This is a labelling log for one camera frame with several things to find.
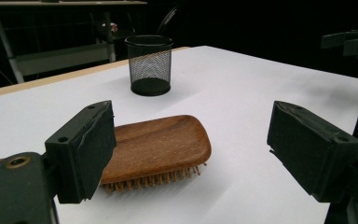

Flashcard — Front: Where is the white metal desk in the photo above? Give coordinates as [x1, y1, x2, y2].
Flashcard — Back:
[0, 0, 148, 85]

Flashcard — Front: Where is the wooden hairbrush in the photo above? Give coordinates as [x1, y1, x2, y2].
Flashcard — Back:
[0, 114, 213, 196]

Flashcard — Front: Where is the black mesh pen holder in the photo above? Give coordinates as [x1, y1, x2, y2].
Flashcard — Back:
[124, 35, 173, 97]

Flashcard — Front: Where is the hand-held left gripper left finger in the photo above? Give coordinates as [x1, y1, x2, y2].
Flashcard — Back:
[44, 100, 117, 205]

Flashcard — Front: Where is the white table sheet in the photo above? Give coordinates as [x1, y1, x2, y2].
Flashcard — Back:
[0, 45, 358, 224]

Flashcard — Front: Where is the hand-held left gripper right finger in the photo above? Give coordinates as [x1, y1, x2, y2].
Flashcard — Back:
[266, 100, 358, 203]

